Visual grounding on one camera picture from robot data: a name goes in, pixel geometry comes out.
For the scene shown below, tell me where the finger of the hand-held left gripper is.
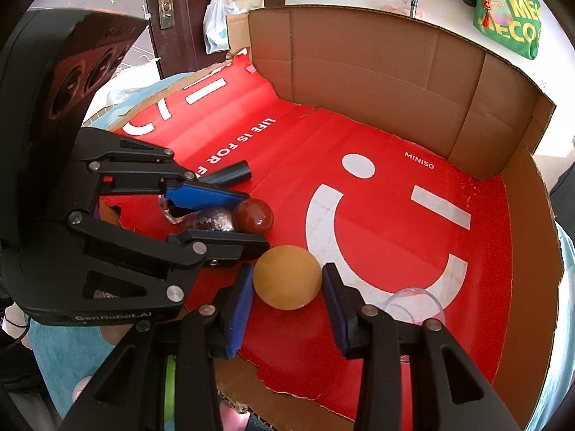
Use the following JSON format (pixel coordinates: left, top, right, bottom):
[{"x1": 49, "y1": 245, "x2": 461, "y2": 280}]
[
  {"x1": 66, "y1": 209, "x2": 271, "y2": 305},
  {"x1": 72, "y1": 126, "x2": 250, "y2": 212}
]

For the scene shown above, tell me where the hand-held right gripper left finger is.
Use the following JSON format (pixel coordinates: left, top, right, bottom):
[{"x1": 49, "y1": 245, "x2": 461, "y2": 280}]
[{"x1": 58, "y1": 263, "x2": 257, "y2": 431}]

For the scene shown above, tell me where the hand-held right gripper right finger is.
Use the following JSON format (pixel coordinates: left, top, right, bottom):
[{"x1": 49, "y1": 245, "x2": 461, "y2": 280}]
[{"x1": 321, "y1": 263, "x2": 522, "y2": 431}]

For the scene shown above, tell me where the dark glitter ball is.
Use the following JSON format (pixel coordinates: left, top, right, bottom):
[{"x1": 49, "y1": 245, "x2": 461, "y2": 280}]
[{"x1": 182, "y1": 207, "x2": 238, "y2": 233}]

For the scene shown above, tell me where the red-brown glossy ball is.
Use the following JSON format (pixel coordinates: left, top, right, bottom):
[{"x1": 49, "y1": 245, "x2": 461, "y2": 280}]
[{"x1": 232, "y1": 198, "x2": 274, "y2": 235}]

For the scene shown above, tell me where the orange ball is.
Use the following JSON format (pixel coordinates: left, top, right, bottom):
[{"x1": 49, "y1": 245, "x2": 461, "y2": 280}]
[{"x1": 252, "y1": 245, "x2": 323, "y2": 310}]

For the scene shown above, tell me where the cardboard box with red lining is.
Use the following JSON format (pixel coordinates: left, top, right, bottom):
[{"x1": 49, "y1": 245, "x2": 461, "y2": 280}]
[{"x1": 96, "y1": 5, "x2": 566, "y2": 431}]

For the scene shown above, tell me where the clear plastic piece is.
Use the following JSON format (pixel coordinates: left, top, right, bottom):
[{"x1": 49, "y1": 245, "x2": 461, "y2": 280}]
[{"x1": 158, "y1": 193, "x2": 198, "y2": 226}]

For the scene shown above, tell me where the black cylinder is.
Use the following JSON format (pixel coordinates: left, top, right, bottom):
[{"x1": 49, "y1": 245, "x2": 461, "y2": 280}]
[{"x1": 200, "y1": 160, "x2": 253, "y2": 186}]

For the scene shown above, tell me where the clear plastic cup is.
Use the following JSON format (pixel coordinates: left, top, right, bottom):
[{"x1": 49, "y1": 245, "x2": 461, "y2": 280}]
[{"x1": 383, "y1": 287, "x2": 449, "y2": 365}]

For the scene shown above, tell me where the dark brown door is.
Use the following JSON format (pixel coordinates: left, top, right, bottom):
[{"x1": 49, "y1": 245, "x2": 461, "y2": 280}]
[{"x1": 143, "y1": 0, "x2": 286, "y2": 79}]

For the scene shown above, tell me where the white plastic bag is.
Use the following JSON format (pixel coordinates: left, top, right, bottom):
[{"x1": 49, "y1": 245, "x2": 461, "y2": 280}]
[{"x1": 203, "y1": 0, "x2": 241, "y2": 55}]

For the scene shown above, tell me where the black cloth covered desk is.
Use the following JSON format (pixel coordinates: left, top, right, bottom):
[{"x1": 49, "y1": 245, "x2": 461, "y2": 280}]
[{"x1": 550, "y1": 162, "x2": 575, "y2": 274}]

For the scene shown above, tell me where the green tote bag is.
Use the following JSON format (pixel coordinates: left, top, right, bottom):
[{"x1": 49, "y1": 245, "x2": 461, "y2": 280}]
[{"x1": 473, "y1": 0, "x2": 542, "y2": 60}]

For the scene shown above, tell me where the brass door handle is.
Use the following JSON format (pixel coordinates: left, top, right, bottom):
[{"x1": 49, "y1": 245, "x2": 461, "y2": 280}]
[{"x1": 157, "y1": 0, "x2": 192, "y2": 30}]

